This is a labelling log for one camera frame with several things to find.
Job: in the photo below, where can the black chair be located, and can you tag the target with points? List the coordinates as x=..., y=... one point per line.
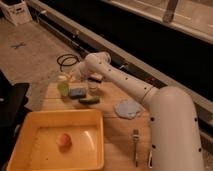
x=12, y=112

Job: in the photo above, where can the clear glass jar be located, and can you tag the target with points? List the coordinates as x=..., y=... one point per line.
x=92, y=86

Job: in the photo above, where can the light blue cloth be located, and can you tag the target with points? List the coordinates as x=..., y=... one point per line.
x=128, y=109

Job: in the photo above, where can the metal fork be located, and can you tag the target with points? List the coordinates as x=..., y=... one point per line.
x=136, y=138

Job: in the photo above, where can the yellow plastic tub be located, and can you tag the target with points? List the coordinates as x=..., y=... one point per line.
x=37, y=147

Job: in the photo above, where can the orange fruit in tub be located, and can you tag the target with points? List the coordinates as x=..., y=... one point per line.
x=64, y=140

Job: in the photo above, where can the wooden board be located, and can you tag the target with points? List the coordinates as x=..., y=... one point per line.
x=118, y=139

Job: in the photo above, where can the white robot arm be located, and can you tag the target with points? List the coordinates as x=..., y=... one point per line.
x=175, y=137

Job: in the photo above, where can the green cucumber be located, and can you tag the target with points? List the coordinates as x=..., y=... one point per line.
x=88, y=101

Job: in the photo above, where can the green plastic cup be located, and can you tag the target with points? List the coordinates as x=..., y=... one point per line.
x=63, y=88

